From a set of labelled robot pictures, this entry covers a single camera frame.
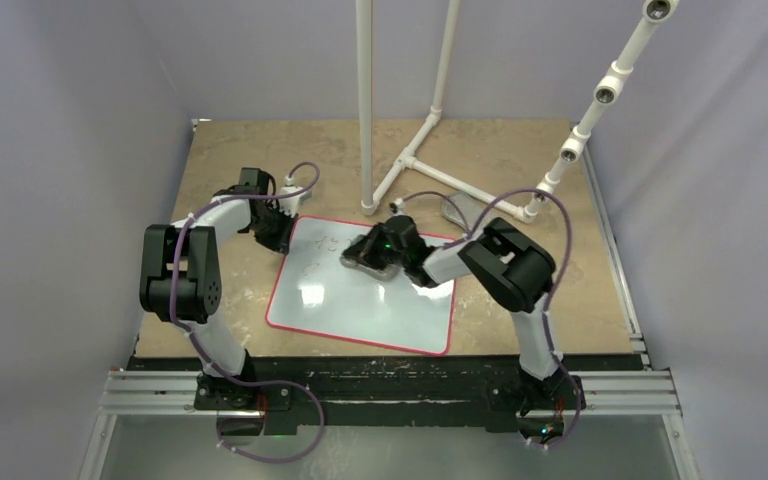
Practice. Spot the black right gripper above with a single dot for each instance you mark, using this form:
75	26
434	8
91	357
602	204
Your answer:
366	250

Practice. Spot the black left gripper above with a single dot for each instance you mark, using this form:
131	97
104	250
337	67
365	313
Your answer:
280	243

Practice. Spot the white board with pink rim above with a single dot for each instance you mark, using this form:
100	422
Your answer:
315	294

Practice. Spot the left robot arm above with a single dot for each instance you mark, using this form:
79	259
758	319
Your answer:
180	278

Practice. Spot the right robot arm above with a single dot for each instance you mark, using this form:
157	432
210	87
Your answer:
513	269

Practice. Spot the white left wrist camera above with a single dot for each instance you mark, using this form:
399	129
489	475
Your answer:
294	196

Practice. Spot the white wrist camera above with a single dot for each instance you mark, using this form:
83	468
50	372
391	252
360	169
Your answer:
397	207
294	196

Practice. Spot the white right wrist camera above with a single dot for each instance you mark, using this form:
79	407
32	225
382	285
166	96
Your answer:
397	207

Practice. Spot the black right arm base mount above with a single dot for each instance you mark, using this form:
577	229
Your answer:
536	409

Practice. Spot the aluminium frame rails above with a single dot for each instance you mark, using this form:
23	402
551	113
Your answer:
631	427

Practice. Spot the white PVC pipe frame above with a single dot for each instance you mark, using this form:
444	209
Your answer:
490	59

